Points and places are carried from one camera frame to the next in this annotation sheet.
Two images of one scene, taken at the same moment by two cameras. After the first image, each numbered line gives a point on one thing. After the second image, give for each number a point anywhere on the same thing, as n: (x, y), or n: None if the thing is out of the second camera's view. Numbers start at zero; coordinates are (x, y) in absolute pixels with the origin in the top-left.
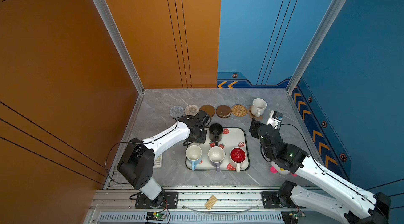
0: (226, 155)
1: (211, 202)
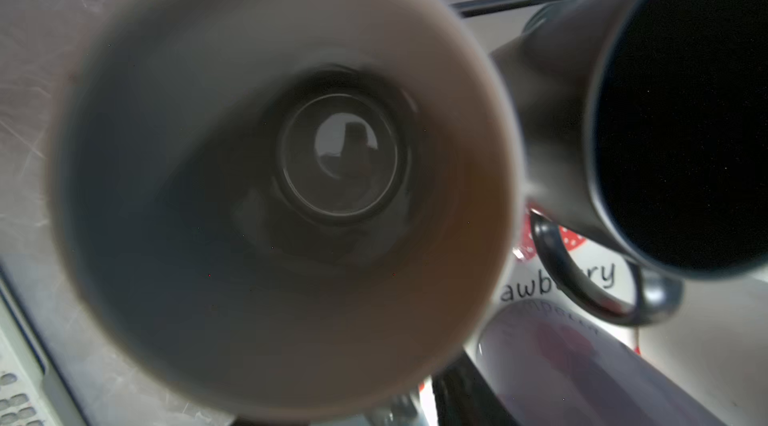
0: (598, 276)
1: None
